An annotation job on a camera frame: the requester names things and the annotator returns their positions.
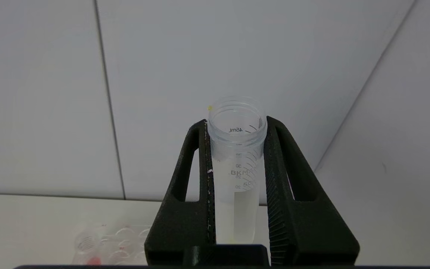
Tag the test tube with red liquid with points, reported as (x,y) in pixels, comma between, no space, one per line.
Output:
(93,260)

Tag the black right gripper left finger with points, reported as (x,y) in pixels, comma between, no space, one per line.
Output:
(189,209)

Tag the test tube with yellow pigment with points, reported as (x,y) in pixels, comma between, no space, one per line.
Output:
(235,201)

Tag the clear acrylic test tube rack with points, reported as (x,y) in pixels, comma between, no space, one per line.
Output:
(125,243)

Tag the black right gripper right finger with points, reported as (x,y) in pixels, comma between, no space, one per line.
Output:
(301,224)

